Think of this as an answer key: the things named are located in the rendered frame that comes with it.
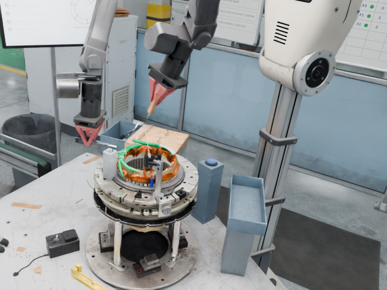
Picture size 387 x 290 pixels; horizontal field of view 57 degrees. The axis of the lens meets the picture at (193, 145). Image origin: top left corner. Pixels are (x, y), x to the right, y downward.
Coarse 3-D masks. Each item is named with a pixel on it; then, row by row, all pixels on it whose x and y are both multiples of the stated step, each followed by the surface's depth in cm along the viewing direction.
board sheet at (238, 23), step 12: (228, 0) 301; (240, 0) 297; (252, 0) 293; (228, 12) 305; (240, 12) 300; (252, 12) 296; (228, 24) 309; (240, 24) 304; (252, 24) 300; (228, 36) 312; (240, 36) 308; (252, 36) 303
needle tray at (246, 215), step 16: (240, 176) 123; (240, 192) 121; (256, 192) 122; (240, 208) 113; (256, 208) 114; (240, 224) 102; (256, 224) 101; (240, 240) 114; (224, 256) 117; (240, 256) 116; (224, 272) 120; (240, 272) 119
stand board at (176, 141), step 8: (144, 128) 148; (152, 128) 149; (160, 128) 150; (136, 136) 140; (144, 136) 141; (152, 136) 142; (160, 136) 143; (168, 136) 144; (176, 136) 145; (184, 136) 145; (128, 144) 135; (168, 144) 137; (176, 144) 138; (184, 144) 143; (176, 152) 133
